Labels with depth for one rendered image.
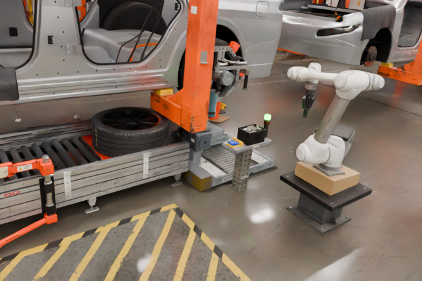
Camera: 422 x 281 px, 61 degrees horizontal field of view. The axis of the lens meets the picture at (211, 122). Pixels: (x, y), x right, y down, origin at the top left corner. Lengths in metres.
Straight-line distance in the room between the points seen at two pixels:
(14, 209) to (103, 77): 1.13
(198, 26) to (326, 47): 3.14
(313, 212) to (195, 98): 1.28
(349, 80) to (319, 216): 1.11
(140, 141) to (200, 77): 0.70
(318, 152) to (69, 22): 1.99
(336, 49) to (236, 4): 2.33
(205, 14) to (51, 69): 1.17
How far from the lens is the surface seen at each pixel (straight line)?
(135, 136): 2.88
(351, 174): 2.95
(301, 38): 5.68
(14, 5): 4.48
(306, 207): 2.99
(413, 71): 6.28
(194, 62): 2.73
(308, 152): 2.62
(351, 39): 5.53
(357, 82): 2.40
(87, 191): 2.76
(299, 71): 2.81
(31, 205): 2.67
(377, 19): 5.74
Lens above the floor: 1.66
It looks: 21 degrees down
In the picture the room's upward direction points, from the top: 6 degrees clockwise
